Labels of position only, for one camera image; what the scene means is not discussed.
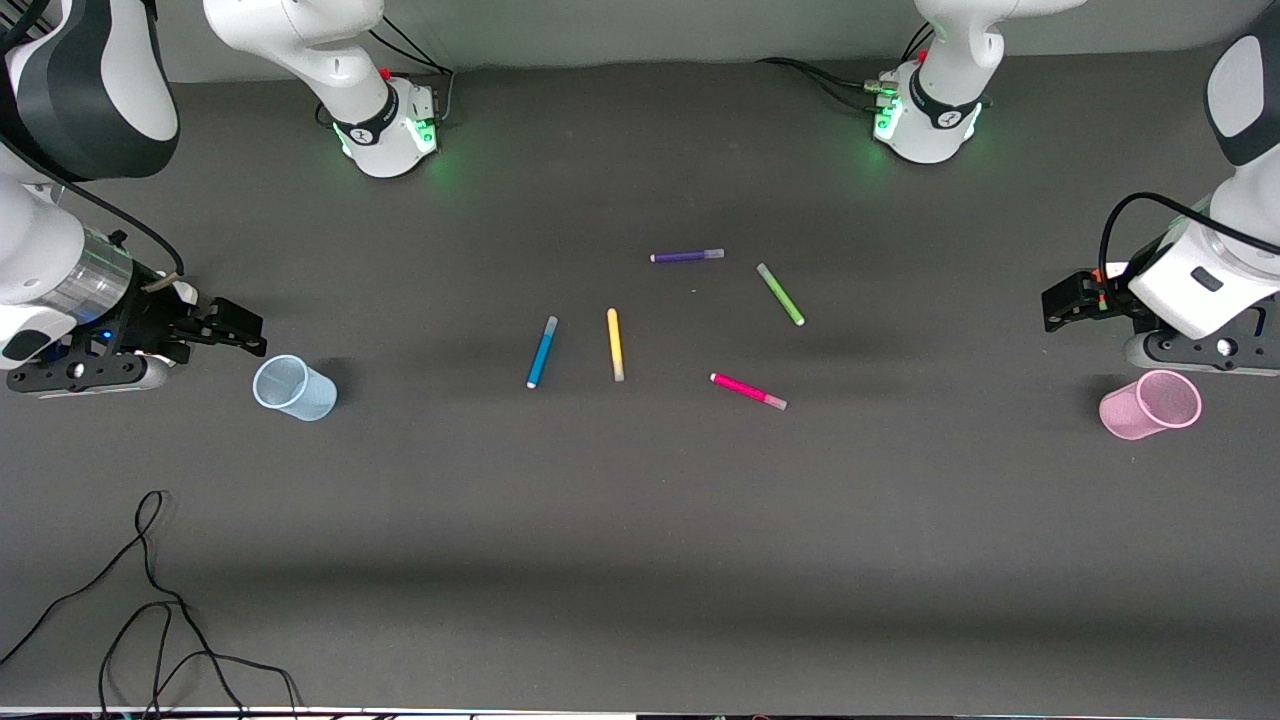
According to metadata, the loose black cable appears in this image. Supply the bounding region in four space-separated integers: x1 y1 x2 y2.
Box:
0 490 303 719

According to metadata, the pink marker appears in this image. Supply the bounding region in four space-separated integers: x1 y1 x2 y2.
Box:
709 372 788 411

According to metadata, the blue marker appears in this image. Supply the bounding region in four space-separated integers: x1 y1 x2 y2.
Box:
526 316 559 390

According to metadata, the translucent blue plastic cup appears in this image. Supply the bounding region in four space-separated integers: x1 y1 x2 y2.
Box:
252 355 338 422

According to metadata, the black right base cable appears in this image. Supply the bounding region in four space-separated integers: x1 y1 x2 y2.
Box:
355 15 458 129

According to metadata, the black left base cable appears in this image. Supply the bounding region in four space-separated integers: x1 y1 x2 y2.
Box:
755 22 936 113

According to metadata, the green marker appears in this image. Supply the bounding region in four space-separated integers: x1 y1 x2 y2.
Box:
756 262 806 327

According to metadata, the black base cable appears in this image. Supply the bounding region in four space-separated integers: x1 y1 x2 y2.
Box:
755 22 936 113
355 15 458 129

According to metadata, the translucent pink plastic cup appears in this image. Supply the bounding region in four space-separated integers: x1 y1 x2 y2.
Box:
1099 370 1203 442

